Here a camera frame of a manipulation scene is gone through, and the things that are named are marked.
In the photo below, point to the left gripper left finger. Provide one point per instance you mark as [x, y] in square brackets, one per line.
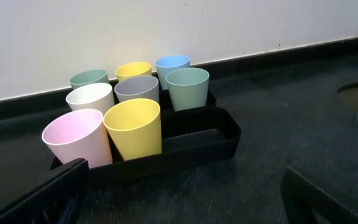
[42, 199]

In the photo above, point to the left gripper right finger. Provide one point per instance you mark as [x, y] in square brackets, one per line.
[309, 202]

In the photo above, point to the pink cup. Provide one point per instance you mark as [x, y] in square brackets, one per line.
[79, 143]

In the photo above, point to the yellow cup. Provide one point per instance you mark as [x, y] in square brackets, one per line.
[135, 130]
[133, 71]

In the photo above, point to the white cup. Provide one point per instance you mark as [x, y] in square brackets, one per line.
[90, 99]

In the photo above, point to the black tray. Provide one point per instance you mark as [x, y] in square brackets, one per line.
[197, 146]

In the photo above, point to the green cup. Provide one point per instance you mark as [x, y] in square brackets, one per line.
[89, 77]
[188, 91]

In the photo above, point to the grey cup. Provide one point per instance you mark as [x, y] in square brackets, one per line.
[137, 90]

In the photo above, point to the blue cup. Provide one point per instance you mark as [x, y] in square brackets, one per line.
[171, 63]

